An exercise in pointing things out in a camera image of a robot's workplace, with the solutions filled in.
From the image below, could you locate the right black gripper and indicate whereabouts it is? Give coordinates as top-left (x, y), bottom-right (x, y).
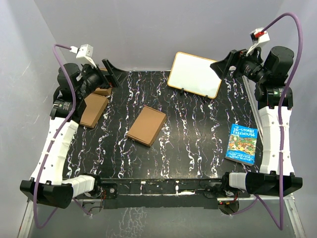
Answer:
top-left (211, 44), bottom-right (269, 84)

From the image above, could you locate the flat cardboard box stack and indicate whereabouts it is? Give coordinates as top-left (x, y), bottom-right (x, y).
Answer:
top-left (80, 94), bottom-right (108, 128)

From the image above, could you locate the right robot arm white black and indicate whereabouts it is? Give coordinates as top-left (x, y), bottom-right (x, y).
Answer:
top-left (210, 46), bottom-right (303, 197)

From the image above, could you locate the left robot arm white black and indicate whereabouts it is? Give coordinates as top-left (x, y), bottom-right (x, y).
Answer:
top-left (20, 59), bottom-right (128, 209)

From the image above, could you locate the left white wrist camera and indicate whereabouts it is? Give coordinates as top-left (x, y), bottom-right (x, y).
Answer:
top-left (69, 44), bottom-right (97, 68)

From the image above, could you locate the folded cardboard box upright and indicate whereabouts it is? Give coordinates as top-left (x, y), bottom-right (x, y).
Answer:
top-left (93, 88), bottom-right (111, 97)

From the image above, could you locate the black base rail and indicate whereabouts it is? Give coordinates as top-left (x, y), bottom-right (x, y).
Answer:
top-left (74, 177), bottom-right (251, 210)

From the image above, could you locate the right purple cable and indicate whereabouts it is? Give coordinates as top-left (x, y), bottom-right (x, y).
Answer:
top-left (229, 12), bottom-right (303, 231)

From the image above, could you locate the blue treehouse book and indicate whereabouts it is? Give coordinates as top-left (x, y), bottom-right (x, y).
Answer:
top-left (225, 124), bottom-right (258, 166)

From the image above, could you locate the small whiteboard with wooden frame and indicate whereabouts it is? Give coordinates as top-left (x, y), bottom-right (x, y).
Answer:
top-left (167, 52), bottom-right (221, 99)

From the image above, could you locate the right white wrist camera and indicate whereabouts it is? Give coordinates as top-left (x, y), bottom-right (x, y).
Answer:
top-left (246, 27), bottom-right (270, 56)

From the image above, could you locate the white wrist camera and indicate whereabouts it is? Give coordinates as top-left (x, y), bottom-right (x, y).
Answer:
top-left (246, 27), bottom-right (270, 56)
top-left (69, 44), bottom-right (97, 68)

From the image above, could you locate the aluminium frame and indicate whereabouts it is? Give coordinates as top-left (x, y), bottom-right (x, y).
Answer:
top-left (18, 197), bottom-right (305, 238)

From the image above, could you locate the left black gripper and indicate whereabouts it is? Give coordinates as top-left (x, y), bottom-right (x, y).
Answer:
top-left (76, 59), bottom-right (128, 99)

